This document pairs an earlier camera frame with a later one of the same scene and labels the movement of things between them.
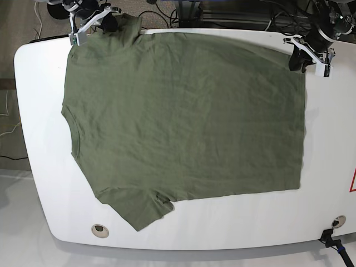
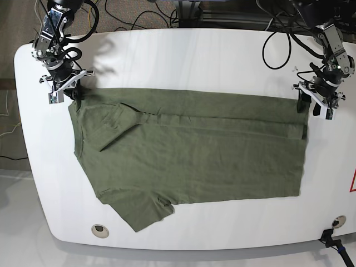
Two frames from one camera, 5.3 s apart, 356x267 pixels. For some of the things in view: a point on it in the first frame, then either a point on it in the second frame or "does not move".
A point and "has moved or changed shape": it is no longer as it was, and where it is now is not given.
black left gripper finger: [297, 58] → [303, 102]
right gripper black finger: [109, 23] → [79, 92]
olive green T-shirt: [161, 118] has moved or changed shape
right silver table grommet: [338, 221] does not move
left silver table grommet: [100, 231] does not move
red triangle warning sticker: [352, 181] does not move
